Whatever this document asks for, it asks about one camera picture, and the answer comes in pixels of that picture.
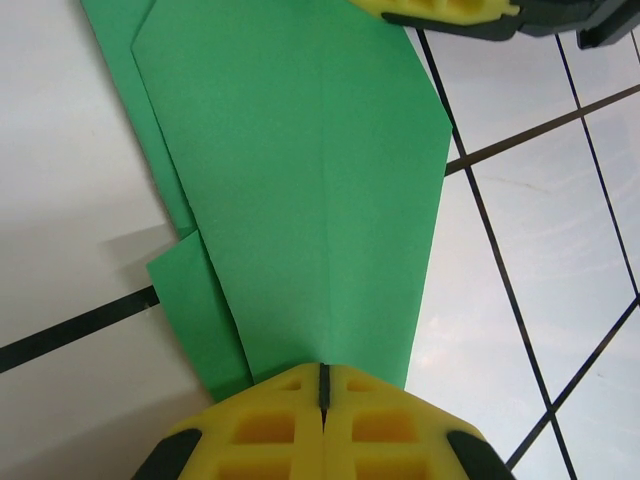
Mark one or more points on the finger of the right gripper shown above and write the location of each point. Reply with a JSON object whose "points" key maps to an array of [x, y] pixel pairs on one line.
{"points": [[450, 10]]}

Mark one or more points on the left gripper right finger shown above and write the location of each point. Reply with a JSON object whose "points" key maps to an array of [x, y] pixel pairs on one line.
{"points": [[390, 435]]}

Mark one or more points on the green cloth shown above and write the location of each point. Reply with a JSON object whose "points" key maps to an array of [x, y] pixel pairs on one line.
{"points": [[300, 175]]}

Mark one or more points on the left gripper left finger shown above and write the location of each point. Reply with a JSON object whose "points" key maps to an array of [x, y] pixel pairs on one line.
{"points": [[250, 435]]}

